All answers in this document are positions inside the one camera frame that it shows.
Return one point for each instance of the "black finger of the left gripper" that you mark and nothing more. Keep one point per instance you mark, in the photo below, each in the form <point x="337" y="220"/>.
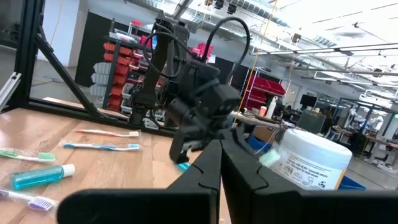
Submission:
<point x="182" y="146"/>
<point x="244" y="137"/>

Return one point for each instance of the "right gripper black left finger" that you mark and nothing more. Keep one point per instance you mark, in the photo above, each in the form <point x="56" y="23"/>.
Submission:
<point x="186" y="202"/>

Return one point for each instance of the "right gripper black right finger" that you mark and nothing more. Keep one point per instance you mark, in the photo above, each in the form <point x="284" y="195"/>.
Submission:
<point x="280" y="205"/>

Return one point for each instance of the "small teal mouthwash bottle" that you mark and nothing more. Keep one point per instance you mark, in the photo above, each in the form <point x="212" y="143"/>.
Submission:
<point x="37" y="177"/>
<point x="183" y="166"/>

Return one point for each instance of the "green toothbrush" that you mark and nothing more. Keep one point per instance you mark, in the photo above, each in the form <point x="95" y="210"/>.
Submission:
<point x="46" y="156"/>
<point x="269" y="158"/>

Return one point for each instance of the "orange toothbrush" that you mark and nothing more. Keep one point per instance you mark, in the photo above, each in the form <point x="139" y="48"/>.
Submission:
<point x="107" y="133"/>

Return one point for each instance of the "blue toothbrush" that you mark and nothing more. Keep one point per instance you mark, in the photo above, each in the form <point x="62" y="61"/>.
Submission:
<point x="102" y="146"/>

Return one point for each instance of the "purple toothbrush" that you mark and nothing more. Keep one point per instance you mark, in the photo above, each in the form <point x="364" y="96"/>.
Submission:
<point x="40" y="203"/>

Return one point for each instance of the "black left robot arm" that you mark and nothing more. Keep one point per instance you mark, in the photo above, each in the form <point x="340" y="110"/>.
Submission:
<point x="155" y="71"/>

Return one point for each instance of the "orange cup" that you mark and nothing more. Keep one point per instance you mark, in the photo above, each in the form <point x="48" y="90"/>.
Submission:
<point x="263" y="111"/>

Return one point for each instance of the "white spray bottle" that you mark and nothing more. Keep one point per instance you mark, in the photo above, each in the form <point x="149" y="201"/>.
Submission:
<point x="271" y="107"/>

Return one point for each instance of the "red bin rack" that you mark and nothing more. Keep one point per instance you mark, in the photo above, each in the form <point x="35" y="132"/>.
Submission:
<point x="264" y="88"/>

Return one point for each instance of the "white wipes canister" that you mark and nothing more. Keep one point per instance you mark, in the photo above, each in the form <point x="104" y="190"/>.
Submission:
<point x="311" y="161"/>

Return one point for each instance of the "grey equipment box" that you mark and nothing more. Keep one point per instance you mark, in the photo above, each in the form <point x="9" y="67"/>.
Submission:
<point x="311" y="121"/>

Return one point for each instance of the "pink red crates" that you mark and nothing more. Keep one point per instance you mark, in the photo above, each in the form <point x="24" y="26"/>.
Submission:
<point x="203" y="49"/>

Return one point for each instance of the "black computer monitor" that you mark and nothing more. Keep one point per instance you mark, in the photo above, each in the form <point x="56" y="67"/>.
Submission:
<point x="308" y="101"/>

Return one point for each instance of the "red parts bin shelf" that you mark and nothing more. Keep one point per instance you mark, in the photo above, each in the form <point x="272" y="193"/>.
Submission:
<point x="119" y="71"/>

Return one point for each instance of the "white parts bin stack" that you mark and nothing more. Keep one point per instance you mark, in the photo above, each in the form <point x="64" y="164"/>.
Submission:
<point x="101" y="79"/>

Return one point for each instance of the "black partition panel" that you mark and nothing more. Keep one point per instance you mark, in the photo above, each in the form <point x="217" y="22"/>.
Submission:
<point x="90" y="46"/>

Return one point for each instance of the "silver aluminium extrusion bar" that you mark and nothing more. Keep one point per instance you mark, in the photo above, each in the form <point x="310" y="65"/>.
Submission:
<point x="9" y="90"/>

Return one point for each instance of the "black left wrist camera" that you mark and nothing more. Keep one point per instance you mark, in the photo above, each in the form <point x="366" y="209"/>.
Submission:
<point x="225" y="101"/>

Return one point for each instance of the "black aluminium table frame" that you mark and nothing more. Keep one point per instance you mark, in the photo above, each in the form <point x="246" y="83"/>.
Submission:
<point x="26" y="46"/>

